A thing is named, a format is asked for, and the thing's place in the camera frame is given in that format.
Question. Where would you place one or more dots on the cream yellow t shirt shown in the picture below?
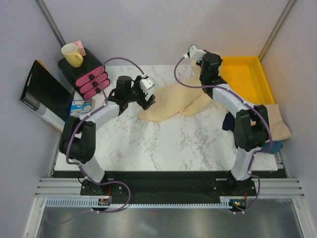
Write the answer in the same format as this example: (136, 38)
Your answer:
(175, 99)

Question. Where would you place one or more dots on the black pink drawer unit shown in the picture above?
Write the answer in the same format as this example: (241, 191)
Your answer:
(89, 79)

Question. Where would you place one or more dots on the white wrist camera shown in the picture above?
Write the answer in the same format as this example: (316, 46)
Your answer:
(146, 83)
(194, 53)

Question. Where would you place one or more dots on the right white cable duct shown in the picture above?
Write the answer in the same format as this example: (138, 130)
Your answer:
(240, 202)

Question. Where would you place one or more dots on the blue picture book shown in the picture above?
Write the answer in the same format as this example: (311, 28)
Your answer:
(81, 107)

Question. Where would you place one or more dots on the left white cable duct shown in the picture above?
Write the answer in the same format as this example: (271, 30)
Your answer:
(79, 202)

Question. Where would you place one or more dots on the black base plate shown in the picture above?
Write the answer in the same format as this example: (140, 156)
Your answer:
(167, 188)

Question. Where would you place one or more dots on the corner aluminium post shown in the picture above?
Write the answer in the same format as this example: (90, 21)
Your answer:
(50, 21)
(278, 25)

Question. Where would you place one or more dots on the aluminium frame rail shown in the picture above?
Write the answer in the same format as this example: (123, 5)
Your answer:
(271, 188)

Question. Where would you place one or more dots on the yellow ceramic mug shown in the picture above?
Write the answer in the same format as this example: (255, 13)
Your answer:
(72, 55)

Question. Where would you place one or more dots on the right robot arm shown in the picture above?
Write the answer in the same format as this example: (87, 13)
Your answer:
(251, 130)

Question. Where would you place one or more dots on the folded blue t shirt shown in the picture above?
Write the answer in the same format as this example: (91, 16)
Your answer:
(276, 147)

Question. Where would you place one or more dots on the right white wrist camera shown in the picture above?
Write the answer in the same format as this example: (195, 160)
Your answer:
(194, 53)

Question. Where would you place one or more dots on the folded navy t shirt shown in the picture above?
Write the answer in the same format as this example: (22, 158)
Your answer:
(229, 122)

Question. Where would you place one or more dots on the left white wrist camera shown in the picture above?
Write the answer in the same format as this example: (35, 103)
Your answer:
(146, 83)

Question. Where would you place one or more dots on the yellow plastic bin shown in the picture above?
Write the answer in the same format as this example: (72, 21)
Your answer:
(246, 77)

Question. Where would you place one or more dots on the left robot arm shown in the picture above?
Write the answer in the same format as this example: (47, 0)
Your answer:
(78, 140)

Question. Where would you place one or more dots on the left corner aluminium post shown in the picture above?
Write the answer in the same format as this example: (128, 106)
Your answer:
(50, 21)

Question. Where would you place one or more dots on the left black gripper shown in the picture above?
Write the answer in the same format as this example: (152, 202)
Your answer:
(150, 101)

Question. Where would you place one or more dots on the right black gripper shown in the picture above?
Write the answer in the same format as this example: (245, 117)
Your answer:
(219, 59)

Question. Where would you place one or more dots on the right corner aluminium post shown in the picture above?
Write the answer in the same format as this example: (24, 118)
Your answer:
(278, 25)

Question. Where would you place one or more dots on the folded beige t shirt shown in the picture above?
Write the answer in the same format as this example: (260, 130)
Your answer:
(278, 128)

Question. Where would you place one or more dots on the black cardboard box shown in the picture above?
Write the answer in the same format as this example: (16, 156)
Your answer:
(46, 97)

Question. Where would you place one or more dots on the white cable duct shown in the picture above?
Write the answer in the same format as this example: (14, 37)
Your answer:
(240, 202)
(79, 202)

